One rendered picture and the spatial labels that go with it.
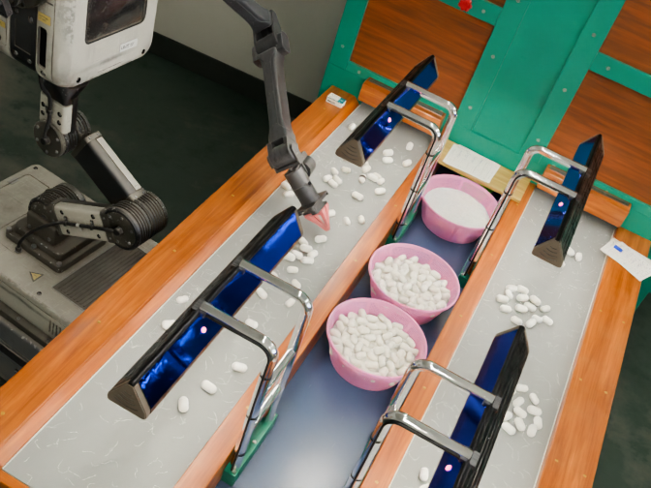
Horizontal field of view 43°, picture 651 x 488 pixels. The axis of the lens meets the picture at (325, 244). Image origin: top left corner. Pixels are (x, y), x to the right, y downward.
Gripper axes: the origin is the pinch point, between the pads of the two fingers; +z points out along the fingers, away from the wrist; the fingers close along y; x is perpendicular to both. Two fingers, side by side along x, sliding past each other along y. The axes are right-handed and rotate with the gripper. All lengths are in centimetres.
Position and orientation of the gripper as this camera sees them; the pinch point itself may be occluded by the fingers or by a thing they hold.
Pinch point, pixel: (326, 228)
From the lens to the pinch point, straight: 237.8
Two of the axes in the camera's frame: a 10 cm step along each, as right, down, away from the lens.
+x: -7.7, 2.4, 5.9
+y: 4.1, -5.2, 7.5
